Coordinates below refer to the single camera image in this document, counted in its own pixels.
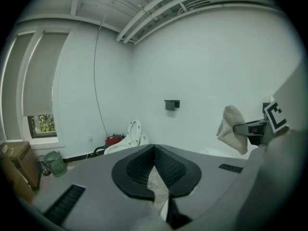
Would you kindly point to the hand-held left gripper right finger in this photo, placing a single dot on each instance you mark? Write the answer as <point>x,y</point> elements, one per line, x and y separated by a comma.
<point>211,177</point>

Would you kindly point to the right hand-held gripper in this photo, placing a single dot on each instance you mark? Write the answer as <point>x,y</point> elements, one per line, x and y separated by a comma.
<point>276,119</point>

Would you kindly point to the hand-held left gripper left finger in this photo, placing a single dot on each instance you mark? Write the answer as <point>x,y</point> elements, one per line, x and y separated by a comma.
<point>96,196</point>

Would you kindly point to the beige towel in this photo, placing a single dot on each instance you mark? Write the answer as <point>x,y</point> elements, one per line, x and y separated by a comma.
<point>232,117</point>

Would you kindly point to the egg-shaped white toilet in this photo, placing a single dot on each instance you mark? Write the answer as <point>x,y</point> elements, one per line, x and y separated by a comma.
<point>120,148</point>

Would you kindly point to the green plastic basket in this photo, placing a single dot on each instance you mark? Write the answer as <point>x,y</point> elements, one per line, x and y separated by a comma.
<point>56,165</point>

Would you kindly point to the red vacuum cleaner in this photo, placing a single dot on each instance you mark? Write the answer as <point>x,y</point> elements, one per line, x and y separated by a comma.
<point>113,140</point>

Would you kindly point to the closed brown cardboard box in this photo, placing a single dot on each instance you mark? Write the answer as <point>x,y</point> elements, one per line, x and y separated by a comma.
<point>24,157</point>

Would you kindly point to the dark framed window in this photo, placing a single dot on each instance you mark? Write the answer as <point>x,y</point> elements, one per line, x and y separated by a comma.
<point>42,126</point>

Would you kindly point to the grey roller blind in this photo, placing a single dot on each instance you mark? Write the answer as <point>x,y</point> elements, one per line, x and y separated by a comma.
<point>41,76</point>
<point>12,85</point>

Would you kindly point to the white ceiling pipe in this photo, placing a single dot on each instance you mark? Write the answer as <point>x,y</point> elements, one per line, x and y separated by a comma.
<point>168,13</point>
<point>154,6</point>

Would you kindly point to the white wall socket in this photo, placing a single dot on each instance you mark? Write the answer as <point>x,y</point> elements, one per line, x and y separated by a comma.
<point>90,138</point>

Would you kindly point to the black wall paper holder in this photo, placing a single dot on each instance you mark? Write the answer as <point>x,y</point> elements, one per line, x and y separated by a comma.
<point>171,105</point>

